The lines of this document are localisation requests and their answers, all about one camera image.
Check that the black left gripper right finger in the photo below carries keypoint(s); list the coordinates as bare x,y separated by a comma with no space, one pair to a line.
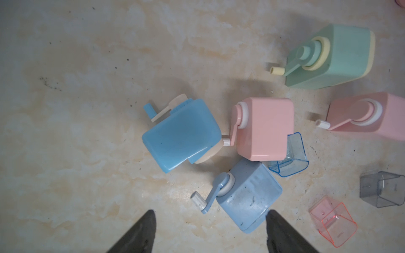
283,238

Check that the red transparent tray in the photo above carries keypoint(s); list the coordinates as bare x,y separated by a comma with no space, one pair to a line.
333,221

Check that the blue transparent tray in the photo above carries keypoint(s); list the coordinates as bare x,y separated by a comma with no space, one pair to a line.
295,161

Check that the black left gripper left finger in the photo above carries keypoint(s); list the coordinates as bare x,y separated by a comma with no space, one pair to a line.
139,238

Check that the blue pencil sharpener round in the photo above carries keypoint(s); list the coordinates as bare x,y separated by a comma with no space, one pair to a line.
190,133

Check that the pink pencil sharpener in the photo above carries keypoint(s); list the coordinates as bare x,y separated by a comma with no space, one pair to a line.
260,128
370,116

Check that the green yellow pencil sharpener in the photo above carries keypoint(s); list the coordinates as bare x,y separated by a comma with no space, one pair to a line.
335,55

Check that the grey transparent tray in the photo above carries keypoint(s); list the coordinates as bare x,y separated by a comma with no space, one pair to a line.
383,189

